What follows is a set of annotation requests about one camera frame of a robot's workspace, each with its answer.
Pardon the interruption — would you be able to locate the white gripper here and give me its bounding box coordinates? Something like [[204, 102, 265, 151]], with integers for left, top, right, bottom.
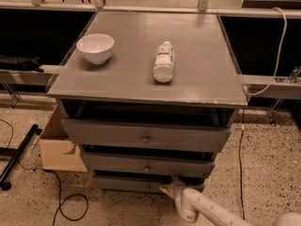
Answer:
[[159, 176, 187, 200]]

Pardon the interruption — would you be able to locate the grey bottom drawer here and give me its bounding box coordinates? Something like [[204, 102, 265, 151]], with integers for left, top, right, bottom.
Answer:
[[92, 175, 206, 194]]

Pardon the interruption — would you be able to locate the grey drawer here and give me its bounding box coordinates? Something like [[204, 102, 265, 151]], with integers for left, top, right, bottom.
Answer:
[[82, 153, 214, 177], [92, 175, 206, 194], [61, 119, 230, 153]]

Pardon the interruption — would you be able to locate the grey middle drawer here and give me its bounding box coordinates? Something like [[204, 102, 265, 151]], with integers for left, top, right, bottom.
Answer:
[[82, 153, 214, 177]]

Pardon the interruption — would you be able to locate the grey drawer cabinet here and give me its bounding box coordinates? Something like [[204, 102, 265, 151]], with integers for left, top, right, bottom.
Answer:
[[49, 12, 246, 189]]

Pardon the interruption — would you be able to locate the grey top drawer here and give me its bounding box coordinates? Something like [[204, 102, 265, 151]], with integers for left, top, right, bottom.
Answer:
[[61, 119, 230, 153]]

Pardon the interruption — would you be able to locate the clear plastic bottle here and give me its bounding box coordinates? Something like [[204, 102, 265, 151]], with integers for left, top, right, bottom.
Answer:
[[153, 41, 174, 83]]

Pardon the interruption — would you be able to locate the cardboard box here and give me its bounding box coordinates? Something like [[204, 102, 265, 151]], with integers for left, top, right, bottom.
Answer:
[[39, 107, 87, 172]]

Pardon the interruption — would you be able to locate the black metal stand bar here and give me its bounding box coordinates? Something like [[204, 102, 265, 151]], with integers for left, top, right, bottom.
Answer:
[[0, 124, 41, 190]]

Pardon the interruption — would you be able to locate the white bowl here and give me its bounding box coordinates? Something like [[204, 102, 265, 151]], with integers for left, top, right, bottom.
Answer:
[[76, 34, 115, 64]]

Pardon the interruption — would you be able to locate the black floor cable right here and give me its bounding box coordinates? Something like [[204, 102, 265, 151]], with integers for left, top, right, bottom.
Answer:
[[238, 108, 246, 220]]

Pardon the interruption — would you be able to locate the black floor cable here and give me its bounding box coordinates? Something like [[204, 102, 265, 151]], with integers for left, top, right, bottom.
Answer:
[[0, 119, 89, 226], [238, 108, 246, 220]]

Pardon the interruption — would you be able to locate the white hanging cable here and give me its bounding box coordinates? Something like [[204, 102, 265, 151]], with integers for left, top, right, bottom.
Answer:
[[242, 7, 288, 97]]

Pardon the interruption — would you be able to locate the black floor cable left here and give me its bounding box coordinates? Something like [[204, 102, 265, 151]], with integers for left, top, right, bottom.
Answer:
[[0, 119, 89, 226]]

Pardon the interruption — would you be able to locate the black bag on rail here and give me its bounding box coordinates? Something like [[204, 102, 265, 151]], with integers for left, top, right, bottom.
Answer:
[[0, 56, 44, 73]]

